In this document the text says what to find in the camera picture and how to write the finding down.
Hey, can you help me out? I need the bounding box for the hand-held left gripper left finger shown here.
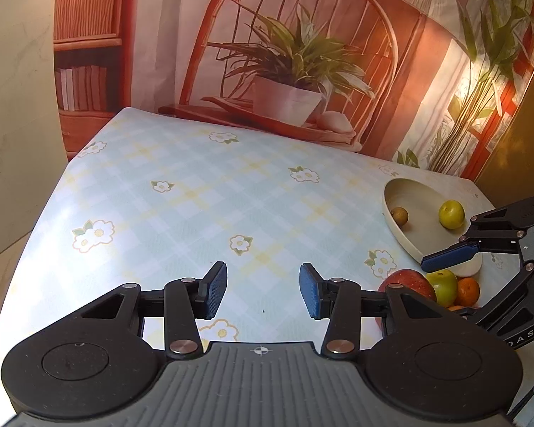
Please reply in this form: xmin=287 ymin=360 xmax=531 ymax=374
xmin=71 ymin=262 xmax=229 ymax=360

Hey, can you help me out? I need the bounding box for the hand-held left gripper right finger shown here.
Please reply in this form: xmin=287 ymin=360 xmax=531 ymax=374
xmin=299 ymin=263 xmax=461 ymax=359

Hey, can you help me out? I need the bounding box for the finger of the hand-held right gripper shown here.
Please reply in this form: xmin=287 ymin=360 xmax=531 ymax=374
xmin=420 ymin=204 xmax=526 ymax=273
xmin=465 ymin=262 xmax=534 ymax=321

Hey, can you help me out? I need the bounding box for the green apple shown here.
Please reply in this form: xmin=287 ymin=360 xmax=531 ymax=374
xmin=426 ymin=270 xmax=460 ymax=307

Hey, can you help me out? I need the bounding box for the beige plate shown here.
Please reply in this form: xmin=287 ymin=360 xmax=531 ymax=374
xmin=383 ymin=178 xmax=483 ymax=279

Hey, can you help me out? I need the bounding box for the red apple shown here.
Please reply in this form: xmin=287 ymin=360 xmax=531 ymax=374
xmin=376 ymin=269 xmax=438 ymax=327

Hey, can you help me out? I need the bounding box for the yellow-green apple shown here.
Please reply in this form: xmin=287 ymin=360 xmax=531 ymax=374
xmin=439 ymin=200 xmax=466 ymax=229

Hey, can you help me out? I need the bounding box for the floral plaid tablecloth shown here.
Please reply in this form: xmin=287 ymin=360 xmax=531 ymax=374
xmin=0 ymin=107 xmax=499 ymax=414

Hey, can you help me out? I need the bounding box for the printed backdrop cloth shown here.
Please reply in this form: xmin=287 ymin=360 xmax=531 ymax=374
xmin=53 ymin=0 xmax=534 ymax=181

